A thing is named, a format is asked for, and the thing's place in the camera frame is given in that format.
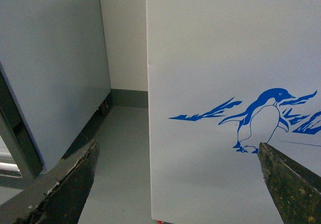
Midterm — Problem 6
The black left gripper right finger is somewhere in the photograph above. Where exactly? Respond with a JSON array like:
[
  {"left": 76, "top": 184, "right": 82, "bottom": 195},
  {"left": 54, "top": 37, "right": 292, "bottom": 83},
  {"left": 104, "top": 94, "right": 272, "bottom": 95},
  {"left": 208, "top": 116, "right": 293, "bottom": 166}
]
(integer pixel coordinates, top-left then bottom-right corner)
[{"left": 258, "top": 143, "right": 320, "bottom": 223}]

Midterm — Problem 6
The glass door display fridge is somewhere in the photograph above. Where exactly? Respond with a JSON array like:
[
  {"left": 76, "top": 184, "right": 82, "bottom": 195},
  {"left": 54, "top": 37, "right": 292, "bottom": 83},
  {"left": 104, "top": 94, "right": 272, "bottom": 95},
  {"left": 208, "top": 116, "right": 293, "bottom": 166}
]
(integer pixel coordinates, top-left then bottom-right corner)
[{"left": 1, "top": 0, "right": 111, "bottom": 171}]

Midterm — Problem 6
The white chest freezer blue rim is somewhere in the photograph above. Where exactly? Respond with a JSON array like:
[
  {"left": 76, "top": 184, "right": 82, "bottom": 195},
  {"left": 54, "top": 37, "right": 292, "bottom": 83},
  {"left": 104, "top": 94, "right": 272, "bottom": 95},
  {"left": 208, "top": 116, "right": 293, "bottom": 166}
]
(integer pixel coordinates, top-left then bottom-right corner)
[{"left": 146, "top": 0, "right": 320, "bottom": 223}]

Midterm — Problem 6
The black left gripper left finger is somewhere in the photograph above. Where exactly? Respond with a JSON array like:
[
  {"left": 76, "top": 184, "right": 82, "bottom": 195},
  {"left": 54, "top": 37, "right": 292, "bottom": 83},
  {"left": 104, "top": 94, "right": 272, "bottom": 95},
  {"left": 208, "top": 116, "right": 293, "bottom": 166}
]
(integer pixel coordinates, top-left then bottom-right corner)
[{"left": 1, "top": 140, "right": 100, "bottom": 223}]

